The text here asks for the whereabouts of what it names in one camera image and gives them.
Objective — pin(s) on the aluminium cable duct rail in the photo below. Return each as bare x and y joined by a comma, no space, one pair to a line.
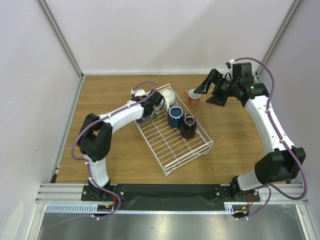
77,208

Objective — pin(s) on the white wire dish rack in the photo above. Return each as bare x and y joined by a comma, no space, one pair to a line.
169,148

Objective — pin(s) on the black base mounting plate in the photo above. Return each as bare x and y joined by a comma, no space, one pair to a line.
179,197

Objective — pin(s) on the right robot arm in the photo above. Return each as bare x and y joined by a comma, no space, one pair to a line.
283,160

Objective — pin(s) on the small dark blue cup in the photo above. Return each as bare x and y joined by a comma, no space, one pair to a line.
145,120

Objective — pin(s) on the dark blue enamel mug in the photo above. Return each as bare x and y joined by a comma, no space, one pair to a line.
175,116

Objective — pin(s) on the black mug white interior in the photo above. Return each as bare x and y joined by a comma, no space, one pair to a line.
188,127

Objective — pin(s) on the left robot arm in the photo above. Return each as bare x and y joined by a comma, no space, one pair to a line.
95,136

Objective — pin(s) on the white speckled mug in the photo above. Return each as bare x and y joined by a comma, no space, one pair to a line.
169,99

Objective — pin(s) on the red mug white interior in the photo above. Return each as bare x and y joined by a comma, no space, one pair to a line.
192,97

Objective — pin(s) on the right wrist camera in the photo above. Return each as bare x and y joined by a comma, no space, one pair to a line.
230,63

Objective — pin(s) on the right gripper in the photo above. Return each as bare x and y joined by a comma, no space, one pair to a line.
219,88

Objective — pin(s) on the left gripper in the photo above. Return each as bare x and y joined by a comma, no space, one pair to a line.
153,115

